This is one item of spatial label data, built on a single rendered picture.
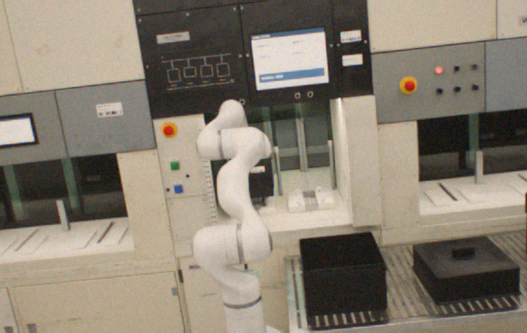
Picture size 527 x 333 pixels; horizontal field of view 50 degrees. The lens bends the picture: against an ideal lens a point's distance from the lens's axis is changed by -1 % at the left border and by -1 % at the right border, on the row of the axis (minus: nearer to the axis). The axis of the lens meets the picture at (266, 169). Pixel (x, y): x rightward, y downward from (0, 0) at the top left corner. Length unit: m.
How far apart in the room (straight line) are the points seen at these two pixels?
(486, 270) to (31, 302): 1.88
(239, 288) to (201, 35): 1.02
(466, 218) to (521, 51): 0.71
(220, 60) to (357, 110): 0.56
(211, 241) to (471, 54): 1.29
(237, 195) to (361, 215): 0.79
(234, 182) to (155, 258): 0.86
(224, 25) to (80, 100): 0.64
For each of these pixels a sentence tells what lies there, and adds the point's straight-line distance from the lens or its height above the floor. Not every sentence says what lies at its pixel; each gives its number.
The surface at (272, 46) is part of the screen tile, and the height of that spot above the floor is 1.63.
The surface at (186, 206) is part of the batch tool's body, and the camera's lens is 2.38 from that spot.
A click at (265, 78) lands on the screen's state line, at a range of 2.23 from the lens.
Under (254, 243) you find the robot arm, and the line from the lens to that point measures 1.60.
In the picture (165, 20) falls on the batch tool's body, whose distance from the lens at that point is 2.25.
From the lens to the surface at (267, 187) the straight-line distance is 2.53.
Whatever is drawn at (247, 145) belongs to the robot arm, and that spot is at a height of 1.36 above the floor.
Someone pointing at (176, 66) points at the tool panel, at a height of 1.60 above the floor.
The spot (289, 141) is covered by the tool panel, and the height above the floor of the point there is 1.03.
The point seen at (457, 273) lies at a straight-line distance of 2.01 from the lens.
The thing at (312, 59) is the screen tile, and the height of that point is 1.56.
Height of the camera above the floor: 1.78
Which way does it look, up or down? 16 degrees down
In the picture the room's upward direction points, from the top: 7 degrees counter-clockwise
